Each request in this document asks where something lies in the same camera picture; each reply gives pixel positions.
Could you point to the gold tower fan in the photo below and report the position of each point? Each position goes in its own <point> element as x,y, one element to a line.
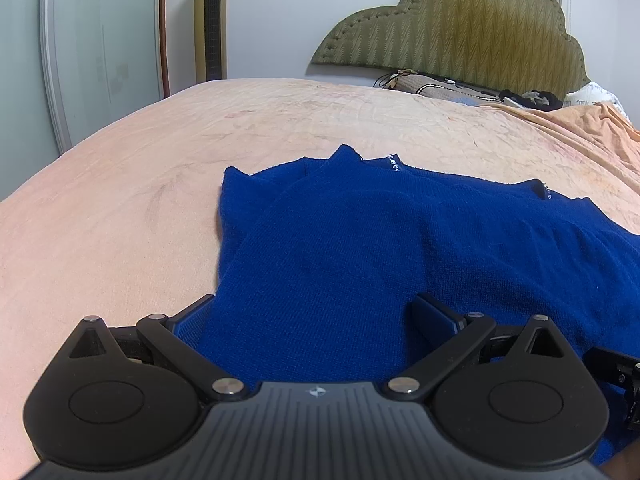
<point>211,20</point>

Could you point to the white patterned pillow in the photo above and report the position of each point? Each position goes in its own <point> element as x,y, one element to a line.
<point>595,96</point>

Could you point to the dark cloth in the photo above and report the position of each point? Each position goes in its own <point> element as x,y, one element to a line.
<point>532,99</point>

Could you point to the green padded headboard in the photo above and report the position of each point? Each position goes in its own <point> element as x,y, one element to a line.
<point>460,25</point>

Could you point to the blue beaded sweater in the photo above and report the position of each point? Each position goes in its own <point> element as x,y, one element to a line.
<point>380,240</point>

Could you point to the peach blanket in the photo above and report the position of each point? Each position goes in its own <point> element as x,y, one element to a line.
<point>590,125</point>

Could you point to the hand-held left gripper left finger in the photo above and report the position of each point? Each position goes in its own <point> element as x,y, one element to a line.
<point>192,327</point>

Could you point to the brown patterned pillow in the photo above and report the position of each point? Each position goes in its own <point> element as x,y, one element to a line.
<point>440,89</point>

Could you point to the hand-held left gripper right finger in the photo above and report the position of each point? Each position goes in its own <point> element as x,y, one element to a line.
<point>435,325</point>

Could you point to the white flower-print wardrobe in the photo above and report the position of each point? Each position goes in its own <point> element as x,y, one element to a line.
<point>95,50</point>

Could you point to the pink bed blanket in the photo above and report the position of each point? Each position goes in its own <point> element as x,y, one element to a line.
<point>125,200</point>

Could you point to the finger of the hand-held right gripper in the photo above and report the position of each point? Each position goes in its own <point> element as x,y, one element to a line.
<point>612,367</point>

